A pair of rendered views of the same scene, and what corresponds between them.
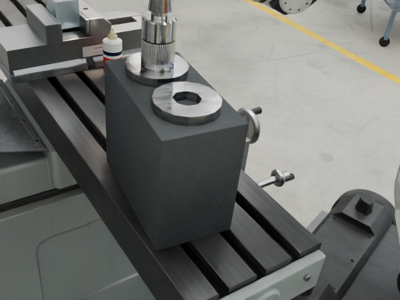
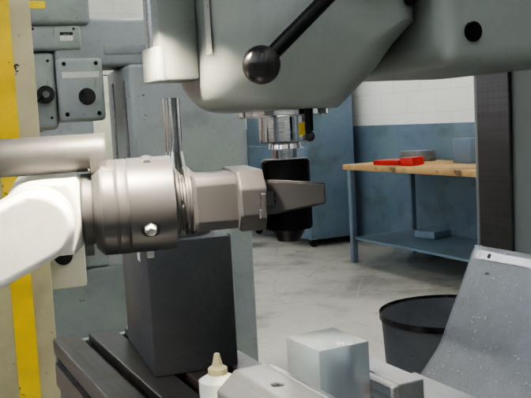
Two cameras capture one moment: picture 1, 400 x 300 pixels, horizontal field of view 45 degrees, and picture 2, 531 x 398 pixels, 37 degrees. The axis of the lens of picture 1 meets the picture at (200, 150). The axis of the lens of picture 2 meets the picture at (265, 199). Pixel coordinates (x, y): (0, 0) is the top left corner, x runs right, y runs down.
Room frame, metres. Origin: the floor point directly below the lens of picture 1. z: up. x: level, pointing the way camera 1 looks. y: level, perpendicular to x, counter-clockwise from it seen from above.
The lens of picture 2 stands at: (1.72, 0.42, 1.30)
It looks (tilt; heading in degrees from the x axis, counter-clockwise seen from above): 6 degrees down; 191
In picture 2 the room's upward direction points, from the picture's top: 3 degrees counter-clockwise
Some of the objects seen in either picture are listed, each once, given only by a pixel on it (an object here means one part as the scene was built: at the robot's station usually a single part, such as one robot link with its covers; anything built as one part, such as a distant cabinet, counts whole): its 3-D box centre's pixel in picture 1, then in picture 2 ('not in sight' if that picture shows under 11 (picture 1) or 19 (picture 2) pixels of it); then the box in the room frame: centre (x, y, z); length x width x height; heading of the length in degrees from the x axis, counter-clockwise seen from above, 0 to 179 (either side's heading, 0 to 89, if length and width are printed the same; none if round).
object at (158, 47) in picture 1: (158, 44); not in sight; (0.63, 0.07, 1.19); 0.05 x 0.05 x 0.06
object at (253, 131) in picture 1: (237, 128); not in sight; (1.26, -0.11, 0.66); 0.16 x 0.12 x 0.12; 127
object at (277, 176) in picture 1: (267, 181); not in sight; (1.17, -0.22, 0.54); 0.22 x 0.06 x 0.06; 127
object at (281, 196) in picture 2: not in sight; (293, 196); (0.99, 0.30, 1.23); 0.06 x 0.02 x 0.03; 112
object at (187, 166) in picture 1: (167, 141); (175, 287); (0.58, 0.05, 1.06); 0.22 x 0.12 x 0.20; 30
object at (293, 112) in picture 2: not in sight; (282, 112); (0.96, 0.29, 1.31); 0.09 x 0.09 x 0.01
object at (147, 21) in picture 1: (159, 20); not in sight; (0.63, 0.07, 1.22); 0.05 x 0.05 x 0.01
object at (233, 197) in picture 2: not in sight; (193, 203); (1.00, 0.21, 1.23); 0.13 x 0.12 x 0.10; 22
